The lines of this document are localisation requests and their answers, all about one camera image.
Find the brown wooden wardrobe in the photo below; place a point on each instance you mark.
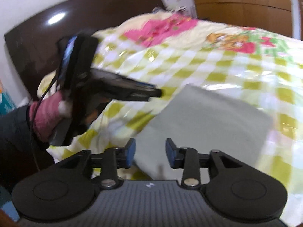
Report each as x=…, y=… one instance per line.
x=280, y=16

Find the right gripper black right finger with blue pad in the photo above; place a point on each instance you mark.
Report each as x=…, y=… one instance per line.
x=189, y=160

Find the light grey pants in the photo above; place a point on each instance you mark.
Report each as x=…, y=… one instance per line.
x=203, y=120

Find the checkered floral bed quilt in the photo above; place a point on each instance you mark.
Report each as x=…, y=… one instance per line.
x=257, y=66

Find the hand in pink glove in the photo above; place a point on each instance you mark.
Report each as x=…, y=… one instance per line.
x=48, y=115

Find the dark brown headboard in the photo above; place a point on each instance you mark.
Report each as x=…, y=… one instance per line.
x=32, y=45

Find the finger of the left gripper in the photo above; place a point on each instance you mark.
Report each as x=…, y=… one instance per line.
x=137, y=94
x=139, y=85

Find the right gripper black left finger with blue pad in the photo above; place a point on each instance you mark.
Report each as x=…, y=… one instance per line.
x=110, y=161

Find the clutter on bedside table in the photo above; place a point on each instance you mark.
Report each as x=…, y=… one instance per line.
x=175, y=9

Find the black jacket forearm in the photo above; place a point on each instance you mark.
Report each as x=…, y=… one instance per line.
x=22, y=154

